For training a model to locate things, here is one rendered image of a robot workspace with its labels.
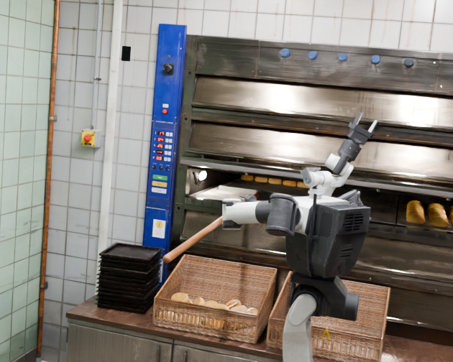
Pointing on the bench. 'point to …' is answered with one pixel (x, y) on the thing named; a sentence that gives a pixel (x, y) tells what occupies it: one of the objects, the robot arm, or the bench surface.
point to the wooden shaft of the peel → (195, 238)
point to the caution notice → (159, 228)
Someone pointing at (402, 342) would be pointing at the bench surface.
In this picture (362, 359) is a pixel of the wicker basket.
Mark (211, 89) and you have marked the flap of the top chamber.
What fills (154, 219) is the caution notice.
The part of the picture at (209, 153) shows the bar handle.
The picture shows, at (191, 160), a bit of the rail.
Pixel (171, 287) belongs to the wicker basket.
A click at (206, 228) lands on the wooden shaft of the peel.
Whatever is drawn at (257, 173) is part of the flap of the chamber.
